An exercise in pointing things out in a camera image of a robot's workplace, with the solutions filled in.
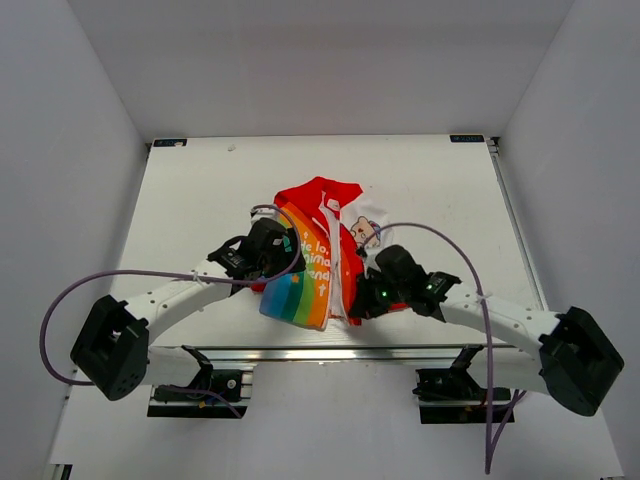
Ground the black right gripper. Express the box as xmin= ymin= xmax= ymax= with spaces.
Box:
xmin=349 ymin=269 xmax=408 ymax=320

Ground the blue label left corner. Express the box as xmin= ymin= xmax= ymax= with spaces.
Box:
xmin=152 ymin=138 xmax=187 ymax=148

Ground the blue label corner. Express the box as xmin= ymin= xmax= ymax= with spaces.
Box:
xmin=152 ymin=138 xmax=187 ymax=148
xmin=449 ymin=134 xmax=485 ymax=143

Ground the aluminium table edge rail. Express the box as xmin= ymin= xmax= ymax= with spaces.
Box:
xmin=92 ymin=327 xmax=566 ymax=362

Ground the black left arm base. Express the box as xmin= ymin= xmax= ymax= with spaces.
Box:
xmin=143 ymin=346 xmax=253 ymax=418

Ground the colourful cartoon children's jacket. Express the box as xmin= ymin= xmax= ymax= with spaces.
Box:
xmin=253 ymin=177 xmax=393 ymax=330

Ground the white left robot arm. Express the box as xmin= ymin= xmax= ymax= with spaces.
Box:
xmin=71 ymin=218 xmax=304 ymax=401

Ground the aluminium right side rail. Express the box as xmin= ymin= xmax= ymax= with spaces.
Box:
xmin=486 ymin=137 xmax=549 ymax=310

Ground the blue label right corner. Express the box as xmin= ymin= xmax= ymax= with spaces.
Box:
xmin=449 ymin=134 xmax=485 ymax=143

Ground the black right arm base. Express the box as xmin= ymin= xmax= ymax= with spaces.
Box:
xmin=412 ymin=345 xmax=487 ymax=404

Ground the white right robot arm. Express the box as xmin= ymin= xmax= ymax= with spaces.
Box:
xmin=349 ymin=245 xmax=624 ymax=417

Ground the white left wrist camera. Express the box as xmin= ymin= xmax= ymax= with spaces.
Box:
xmin=250 ymin=206 xmax=279 ymax=224

